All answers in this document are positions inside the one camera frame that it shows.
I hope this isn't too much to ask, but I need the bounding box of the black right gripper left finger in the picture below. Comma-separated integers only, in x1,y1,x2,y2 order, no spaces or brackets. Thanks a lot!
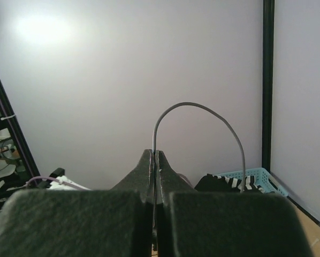
0,150,153,256

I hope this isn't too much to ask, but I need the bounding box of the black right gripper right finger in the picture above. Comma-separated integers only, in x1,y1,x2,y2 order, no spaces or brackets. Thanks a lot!
155,151,313,256

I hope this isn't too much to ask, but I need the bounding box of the grey wire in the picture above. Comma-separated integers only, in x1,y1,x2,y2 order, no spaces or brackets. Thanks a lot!
151,101,247,193

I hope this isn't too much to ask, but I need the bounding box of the black striped cloth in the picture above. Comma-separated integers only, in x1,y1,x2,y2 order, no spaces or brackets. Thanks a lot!
194,174,265,193

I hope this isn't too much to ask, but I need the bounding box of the blue plastic basket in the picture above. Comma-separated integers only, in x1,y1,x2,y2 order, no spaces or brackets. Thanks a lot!
216,168,288,197

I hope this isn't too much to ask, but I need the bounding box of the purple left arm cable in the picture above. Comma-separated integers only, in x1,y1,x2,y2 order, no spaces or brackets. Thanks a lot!
23,175,83,191

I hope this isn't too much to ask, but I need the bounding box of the black frame post left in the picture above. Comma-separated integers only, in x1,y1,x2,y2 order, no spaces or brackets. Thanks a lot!
262,0,275,171

